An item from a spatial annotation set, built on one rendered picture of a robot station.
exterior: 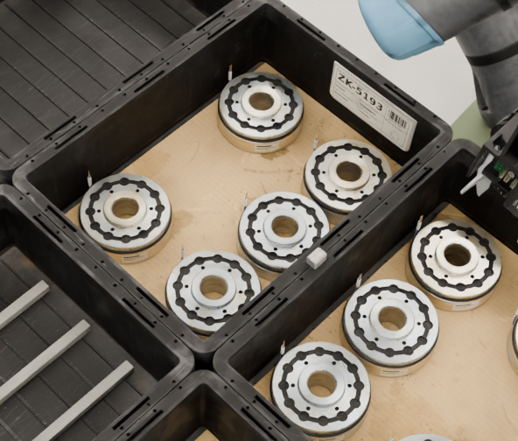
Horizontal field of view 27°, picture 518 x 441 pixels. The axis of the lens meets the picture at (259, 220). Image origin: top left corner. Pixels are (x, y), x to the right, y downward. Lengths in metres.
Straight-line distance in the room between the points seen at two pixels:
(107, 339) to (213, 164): 0.26
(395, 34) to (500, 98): 0.49
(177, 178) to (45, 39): 0.27
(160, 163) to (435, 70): 0.48
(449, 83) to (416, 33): 0.69
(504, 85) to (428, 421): 0.44
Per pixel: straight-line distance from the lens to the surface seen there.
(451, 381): 1.19
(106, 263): 1.12
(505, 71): 1.37
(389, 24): 0.91
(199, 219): 1.26
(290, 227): 1.24
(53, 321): 1.20
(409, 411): 1.17
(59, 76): 1.40
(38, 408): 1.16
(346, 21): 1.65
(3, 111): 1.37
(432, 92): 1.58
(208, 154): 1.31
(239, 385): 1.05
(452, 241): 1.23
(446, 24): 0.91
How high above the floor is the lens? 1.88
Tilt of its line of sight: 57 degrees down
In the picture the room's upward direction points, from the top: 5 degrees clockwise
